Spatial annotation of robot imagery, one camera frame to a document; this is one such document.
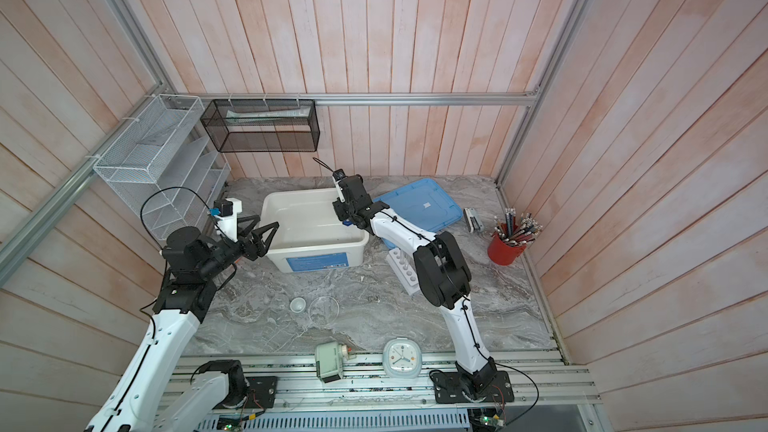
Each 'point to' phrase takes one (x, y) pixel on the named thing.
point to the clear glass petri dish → (323, 310)
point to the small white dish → (297, 305)
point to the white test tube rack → (403, 266)
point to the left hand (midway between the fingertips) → (269, 226)
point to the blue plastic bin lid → (425, 202)
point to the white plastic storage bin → (309, 235)
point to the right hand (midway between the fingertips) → (341, 198)
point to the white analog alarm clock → (402, 358)
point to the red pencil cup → (509, 240)
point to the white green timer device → (330, 360)
